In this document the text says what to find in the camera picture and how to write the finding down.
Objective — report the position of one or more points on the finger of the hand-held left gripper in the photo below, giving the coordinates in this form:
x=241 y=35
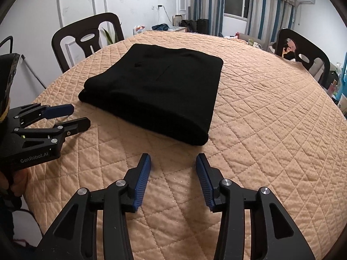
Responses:
x=76 y=126
x=59 y=110

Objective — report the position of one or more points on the person's left hand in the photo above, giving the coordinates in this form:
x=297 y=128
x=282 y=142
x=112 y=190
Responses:
x=19 y=181

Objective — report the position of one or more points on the black pants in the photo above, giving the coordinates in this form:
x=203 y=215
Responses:
x=162 y=92

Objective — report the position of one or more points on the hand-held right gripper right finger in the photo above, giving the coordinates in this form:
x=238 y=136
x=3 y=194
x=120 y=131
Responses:
x=204 y=181

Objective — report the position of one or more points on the peach quilted blanket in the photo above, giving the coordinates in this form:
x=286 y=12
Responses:
x=257 y=127

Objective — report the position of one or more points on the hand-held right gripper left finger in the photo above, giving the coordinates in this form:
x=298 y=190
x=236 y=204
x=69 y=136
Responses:
x=142 y=181

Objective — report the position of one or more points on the black chair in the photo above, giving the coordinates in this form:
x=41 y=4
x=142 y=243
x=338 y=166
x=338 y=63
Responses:
x=70 y=32
x=314 y=50

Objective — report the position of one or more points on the blue cloth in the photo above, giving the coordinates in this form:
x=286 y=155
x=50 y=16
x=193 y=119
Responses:
x=160 y=27

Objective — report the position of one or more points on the striped curtain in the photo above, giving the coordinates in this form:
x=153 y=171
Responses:
x=268 y=13
x=207 y=5

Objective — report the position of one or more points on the doll figure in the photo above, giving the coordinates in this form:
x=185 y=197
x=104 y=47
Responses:
x=288 y=49

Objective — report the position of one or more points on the black bag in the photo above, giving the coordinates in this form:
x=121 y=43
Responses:
x=196 y=26

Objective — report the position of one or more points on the green potted plant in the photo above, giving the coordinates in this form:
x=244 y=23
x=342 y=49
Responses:
x=107 y=35

